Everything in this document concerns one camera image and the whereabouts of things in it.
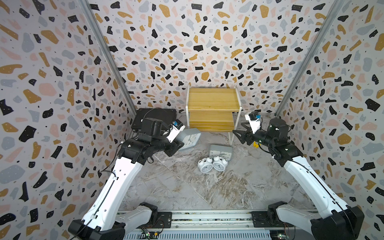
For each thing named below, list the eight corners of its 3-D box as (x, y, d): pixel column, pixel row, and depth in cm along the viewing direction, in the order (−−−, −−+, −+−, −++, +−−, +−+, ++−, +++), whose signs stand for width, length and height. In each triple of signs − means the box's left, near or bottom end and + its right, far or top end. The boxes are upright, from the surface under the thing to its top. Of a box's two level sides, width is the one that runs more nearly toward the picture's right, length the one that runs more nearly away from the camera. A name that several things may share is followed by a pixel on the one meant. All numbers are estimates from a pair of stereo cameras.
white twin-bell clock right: (211, 167, 94) (212, 160, 87) (215, 160, 97) (216, 153, 90) (222, 173, 91) (224, 167, 84) (226, 166, 94) (228, 159, 88)
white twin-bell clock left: (200, 174, 92) (200, 167, 84) (198, 167, 95) (197, 159, 87) (212, 171, 93) (213, 163, 86) (210, 163, 96) (210, 156, 89)
